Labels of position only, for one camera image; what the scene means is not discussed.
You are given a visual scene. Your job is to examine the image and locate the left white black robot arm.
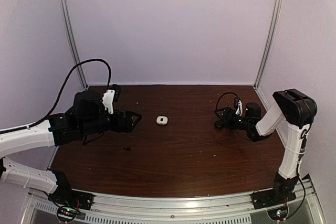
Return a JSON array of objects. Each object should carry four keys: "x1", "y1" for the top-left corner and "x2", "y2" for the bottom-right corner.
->
[{"x1": 1, "y1": 90, "x2": 142, "y2": 205}]

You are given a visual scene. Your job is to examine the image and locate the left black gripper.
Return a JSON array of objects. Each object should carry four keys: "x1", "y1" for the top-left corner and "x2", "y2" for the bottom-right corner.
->
[{"x1": 79, "y1": 108, "x2": 141, "y2": 136}]

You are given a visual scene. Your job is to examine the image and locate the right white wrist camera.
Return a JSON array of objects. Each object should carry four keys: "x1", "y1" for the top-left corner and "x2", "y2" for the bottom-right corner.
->
[{"x1": 234, "y1": 97, "x2": 243, "y2": 116}]

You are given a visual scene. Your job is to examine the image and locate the aluminium frame post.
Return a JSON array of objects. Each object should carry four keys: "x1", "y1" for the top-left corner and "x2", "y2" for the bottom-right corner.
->
[
  {"x1": 55, "y1": 0, "x2": 89, "y2": 91},
  {"x1": 254, "y1": 0, "x2": 283, "y2": 90}
]

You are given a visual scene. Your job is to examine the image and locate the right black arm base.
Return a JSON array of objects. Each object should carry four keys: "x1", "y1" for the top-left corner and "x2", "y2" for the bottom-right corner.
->
[{"x1": 250, "y1": 173, "x2": 307, "y2": 222}]

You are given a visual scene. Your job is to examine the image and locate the white earbud charging case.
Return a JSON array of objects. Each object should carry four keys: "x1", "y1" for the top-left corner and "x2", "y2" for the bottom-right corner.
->
[{"x1": 156, "y1": 116, "x2": 168, "y2": 125}]

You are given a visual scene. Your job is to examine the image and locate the black round earbud case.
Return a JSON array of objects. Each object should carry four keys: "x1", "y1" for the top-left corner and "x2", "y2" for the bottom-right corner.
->
[{"x1": 214, "y1": 120, "x2": 225, "y2": 129}]

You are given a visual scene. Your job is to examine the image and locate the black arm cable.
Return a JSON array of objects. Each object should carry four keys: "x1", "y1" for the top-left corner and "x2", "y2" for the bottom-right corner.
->
[
  {"x1": 0, "y1": 59, "x2": 112, "y2": 133},
  {"x1": 214, "y1": 92, "x2": 238, "y2": 116}
]

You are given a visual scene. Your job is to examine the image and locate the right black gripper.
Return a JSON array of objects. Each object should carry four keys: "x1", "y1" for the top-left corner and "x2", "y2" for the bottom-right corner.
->
[{"x1": 215, "y1": 106, "x2": 251, "y2": 131}]

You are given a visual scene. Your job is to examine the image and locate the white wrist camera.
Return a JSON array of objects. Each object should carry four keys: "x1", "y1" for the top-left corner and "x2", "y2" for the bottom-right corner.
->
[
  {"x1": 102, "y1": 84, "x2": 122, "y2": 114},
  {"x1": 234, "y1": 97, "x2": 243, "y2": 116}
]

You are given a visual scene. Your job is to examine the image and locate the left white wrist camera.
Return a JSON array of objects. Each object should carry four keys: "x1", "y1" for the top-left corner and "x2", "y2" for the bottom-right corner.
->
[{"x1": 102, "y1": 84, "x2": 122, "y2": 114}]

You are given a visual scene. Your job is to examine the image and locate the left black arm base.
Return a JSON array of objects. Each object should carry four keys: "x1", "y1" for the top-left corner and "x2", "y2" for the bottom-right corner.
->
[{"x1": 46, "y1": 170, "x2": 93, "y2": 223}]

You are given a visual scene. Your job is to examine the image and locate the left aluminium frame post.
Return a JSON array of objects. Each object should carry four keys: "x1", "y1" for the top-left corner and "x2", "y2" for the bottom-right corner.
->
[{"x1": 55, "y1": 0, "x2": 89, "y2": 91}]

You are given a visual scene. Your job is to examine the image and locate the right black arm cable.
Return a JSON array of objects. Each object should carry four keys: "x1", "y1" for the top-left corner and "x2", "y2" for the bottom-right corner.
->
[{"x1": 214, "y1": 92, "x2": 238, "y2": 116}]

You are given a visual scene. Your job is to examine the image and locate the right aluminium frame post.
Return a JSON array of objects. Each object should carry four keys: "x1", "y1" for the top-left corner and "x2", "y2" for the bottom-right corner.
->
[{"x1": 254, "y1": 0, "x2": 283, "y2": 90}]

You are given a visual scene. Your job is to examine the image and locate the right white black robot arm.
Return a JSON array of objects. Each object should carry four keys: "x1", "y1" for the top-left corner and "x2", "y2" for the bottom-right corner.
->
[{"x1": 214, "y1": 89, "x2": 318, "y2": 204}]

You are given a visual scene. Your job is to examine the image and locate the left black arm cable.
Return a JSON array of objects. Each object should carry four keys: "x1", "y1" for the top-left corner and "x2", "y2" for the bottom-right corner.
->
[{"x1": 0, "y1": 59, "x2": 112, "y2": 133}]

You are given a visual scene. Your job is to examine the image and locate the aluminium front rail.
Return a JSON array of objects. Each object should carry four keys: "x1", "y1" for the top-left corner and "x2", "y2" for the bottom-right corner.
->
[{"x1": 25, "y1": 187, "x2": 322, "y2": 224}]

